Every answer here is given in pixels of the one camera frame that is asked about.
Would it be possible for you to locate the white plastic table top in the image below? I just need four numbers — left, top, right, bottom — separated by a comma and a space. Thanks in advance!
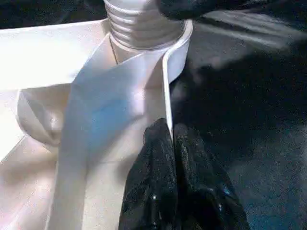
0, 19, 194, 230

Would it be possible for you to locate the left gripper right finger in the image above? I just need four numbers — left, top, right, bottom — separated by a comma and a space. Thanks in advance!
172, 124, 246, 230

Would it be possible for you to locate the white plastic table leg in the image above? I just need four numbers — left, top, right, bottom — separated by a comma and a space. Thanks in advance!
104, 0, 190, 51

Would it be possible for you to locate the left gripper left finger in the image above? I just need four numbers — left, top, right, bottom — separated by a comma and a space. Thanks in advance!
118, 118, 178, 230

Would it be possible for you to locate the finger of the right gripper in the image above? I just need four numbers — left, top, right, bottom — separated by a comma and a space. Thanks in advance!
160, 0, 243, 22

